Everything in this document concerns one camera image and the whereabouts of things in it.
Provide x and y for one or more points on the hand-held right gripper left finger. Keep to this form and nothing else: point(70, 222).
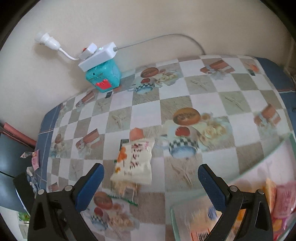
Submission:
point(91, 185)

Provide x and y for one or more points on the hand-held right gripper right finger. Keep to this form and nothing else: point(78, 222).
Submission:
point(212, 188)

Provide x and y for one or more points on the teal edged white box tray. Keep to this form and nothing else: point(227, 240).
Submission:
point(254, 176)

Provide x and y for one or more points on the cream bread packet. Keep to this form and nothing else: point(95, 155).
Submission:
point(134, 162)

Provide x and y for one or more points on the pink snack packet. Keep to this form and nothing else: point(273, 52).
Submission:
point(285, 199)

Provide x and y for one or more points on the blue white patterned object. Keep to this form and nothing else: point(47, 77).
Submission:
point(33, 179)

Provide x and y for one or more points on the small pink sachet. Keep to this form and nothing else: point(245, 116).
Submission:
point(35, 160)

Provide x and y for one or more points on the small silver wrapper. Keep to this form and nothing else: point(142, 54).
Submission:
point(26, 154)

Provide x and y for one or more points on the dark blue chair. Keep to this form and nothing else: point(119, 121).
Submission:
point(11, 153)

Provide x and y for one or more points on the red brown wooden bar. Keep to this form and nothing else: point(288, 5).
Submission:
point(20, 136)

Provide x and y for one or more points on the checked printed tablecloth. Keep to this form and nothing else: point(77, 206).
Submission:
point(208, 92)

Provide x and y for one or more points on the teal cube box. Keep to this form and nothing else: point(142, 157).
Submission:
point(106, 73)

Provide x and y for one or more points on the white power strip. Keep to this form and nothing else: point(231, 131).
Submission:
point(98, 59)

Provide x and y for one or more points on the blue tablecloth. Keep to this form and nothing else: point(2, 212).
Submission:
point(272, 74)

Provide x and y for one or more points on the white switch plug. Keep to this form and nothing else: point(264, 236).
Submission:
point(90, 49)

